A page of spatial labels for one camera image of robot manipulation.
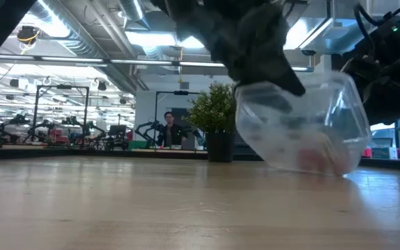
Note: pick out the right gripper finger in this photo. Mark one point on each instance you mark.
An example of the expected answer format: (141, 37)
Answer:
(387, 107)

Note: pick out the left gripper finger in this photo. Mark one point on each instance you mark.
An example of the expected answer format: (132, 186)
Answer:
(276, 73)
(269, 100)

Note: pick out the clear plastic tupperware container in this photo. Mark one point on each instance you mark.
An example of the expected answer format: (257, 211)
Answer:
(318, 114)

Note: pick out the large red strawberry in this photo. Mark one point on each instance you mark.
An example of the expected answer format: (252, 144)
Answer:
(309, 160)

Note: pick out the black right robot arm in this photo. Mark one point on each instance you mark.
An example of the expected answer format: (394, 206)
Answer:
(398, 38)

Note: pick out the black background robot arm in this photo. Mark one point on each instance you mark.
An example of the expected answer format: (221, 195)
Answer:
(148, 129)
(71, 121)

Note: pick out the grey storage box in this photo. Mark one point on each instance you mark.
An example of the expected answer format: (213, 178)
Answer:
(382, 152)

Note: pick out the red box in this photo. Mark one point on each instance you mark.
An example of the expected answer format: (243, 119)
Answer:
(366, 152)

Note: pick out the artificial green potted plant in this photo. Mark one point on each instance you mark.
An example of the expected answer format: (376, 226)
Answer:
(210, 111)

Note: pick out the long ceiling light bar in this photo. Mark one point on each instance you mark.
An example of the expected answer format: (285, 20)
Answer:
(144, 62)

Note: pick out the person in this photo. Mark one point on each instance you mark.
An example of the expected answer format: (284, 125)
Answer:
(170, 132)

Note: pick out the green crate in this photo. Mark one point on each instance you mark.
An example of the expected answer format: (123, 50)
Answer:
(137, 145)

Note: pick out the round black ceiling device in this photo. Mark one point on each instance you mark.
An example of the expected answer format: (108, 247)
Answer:
(28, 34)

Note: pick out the black background rig frame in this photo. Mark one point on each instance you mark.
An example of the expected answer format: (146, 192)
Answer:
(181, 92)
(62, 87)

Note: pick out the black aluminium table frame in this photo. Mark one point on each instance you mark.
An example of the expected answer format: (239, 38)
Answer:
(172, 156)

